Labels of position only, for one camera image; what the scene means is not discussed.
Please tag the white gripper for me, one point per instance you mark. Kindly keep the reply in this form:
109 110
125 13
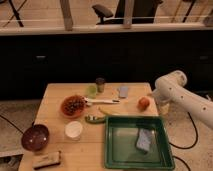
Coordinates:
161 101

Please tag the orange red apple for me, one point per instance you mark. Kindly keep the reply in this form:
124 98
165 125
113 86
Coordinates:
143 104

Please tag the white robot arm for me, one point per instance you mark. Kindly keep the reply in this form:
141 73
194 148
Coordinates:
170 87

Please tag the green plastic cup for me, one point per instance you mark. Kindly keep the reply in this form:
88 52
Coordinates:
91 91

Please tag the white paper cup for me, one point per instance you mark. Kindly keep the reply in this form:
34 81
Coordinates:
73 130

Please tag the blue grey sponge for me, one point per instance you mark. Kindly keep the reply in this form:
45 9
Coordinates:
144 140

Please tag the light blue small cloth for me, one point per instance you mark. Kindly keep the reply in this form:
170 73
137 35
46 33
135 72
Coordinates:
123 92

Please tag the green plastic tray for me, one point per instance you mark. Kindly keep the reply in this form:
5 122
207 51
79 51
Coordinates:
121 134

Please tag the yellow green banana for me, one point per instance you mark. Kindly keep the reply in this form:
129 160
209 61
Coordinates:
107 111

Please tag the dark spice jar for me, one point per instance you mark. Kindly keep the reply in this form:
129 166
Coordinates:
100 83

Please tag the orange patterned bowl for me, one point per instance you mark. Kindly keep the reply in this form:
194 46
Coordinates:
73 106

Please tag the black office chair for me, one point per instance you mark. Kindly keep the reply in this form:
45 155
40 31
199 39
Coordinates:
144 12

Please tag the brown whiteboard eraser block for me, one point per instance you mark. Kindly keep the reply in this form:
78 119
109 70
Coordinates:
46 160

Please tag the dark purple bowl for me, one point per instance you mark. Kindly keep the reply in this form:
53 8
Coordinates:
35 138

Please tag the white handled brush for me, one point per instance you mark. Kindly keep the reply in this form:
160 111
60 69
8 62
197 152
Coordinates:
100 101

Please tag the wooden railing post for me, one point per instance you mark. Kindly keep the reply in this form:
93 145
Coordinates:
66 12
128 13

